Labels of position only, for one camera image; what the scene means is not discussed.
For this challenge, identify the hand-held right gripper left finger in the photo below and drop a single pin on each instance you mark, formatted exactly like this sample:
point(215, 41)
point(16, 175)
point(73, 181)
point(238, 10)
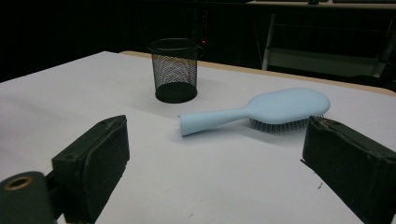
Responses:
point(90, 168)

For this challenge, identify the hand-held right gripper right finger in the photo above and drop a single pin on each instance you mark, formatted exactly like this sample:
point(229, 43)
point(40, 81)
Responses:
point(351, 161)

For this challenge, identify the light blue hairbrush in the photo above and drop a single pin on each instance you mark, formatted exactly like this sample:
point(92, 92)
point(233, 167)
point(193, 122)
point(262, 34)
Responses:
point(280, 105)

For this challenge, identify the black mesh pen holder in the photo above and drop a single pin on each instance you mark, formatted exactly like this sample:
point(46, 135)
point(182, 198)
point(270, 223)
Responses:
point(176, 93)

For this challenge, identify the desk with white metal legs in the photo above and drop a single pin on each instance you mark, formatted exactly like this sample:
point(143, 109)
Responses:
point(323, 62)

